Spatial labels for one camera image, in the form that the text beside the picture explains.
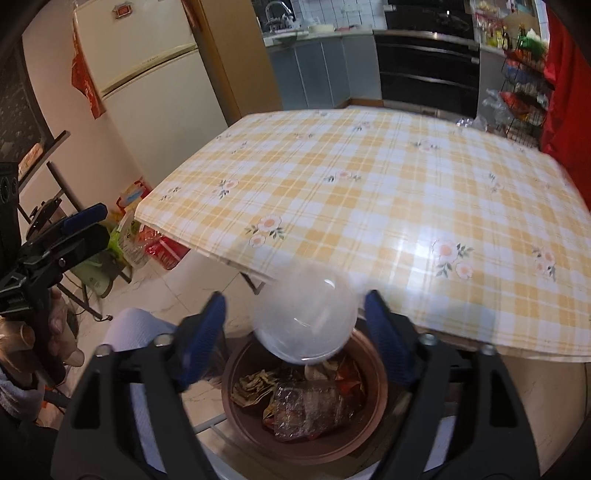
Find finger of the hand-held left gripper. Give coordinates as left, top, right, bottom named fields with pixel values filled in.
left=21, top=224, right=107, bottom=288
left=25, top=203, right=108, bottom=252

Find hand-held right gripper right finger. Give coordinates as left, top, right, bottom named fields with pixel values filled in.
left=362, top=290, right=541, bottom=480

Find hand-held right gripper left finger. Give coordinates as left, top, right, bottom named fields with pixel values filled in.
left=51, top=292, right=228, bottom=480

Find brown wrapper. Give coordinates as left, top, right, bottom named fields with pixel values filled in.
left=231, top=369, right=278, bottom=409

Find clear plastic container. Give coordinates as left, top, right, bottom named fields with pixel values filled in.
left=252, top=268, right=361, bottom=366

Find brown trash bin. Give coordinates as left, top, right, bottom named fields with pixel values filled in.
left=221, top=325, right=391, bottom=463

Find person's left forearm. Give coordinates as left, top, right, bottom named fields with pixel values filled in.
left=0, top=364, right=45, bottom=422

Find person's left hand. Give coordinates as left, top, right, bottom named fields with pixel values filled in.
left=48, top=288, right=86, bottom=370

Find pale green container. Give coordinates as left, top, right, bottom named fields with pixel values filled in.
left=74, top=258, right=122, bottom=299

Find bags on floor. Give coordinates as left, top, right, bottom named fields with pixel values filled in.
left=108, top=216, right=153, bottom=269

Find red and yellow bag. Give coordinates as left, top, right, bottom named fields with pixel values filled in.
left=115, top=180, right=153, bottom=211

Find person's left leg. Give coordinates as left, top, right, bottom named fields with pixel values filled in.
left=102, top=307, right=180, bottom=467

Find table with checkered cloth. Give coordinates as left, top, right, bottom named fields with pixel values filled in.
left=134, top=106, right=591, bottom=364

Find red hanging decoration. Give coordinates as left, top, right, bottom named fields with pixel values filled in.
left=71, top=18, right=107, bottom=120

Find cream refrigerator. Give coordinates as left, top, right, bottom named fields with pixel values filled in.
left=74, top=0, right=230, bottom=186

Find crumpled clear plastic bag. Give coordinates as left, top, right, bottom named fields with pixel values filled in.
left=455, top=90, right=509, bottom=136

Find black built-in oven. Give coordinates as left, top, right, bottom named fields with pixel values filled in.
left=373, top=9, right=481, bottom=119

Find grey lower cabinets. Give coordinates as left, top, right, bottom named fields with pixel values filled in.
left=265, top=32, right=384, bottom=110

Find chrome faucet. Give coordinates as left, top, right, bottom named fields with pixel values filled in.
left=265, top=0, right=294, bottom=31

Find red apron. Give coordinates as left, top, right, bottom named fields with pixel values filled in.
left=539, top=9, right=591, bottom=158

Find row of condiment bottles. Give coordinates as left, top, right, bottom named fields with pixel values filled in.
left=475, top=9, right=513, bottom=49

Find green glass bottle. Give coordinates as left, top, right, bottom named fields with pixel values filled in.
left=515, top=23, right=548, bottom=54

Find wooden door frame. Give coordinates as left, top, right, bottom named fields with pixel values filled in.
left=185, top=0, right=284, bottom=126

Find black wire rack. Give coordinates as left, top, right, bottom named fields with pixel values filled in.
left=501, top=48, right=555, bottom=149

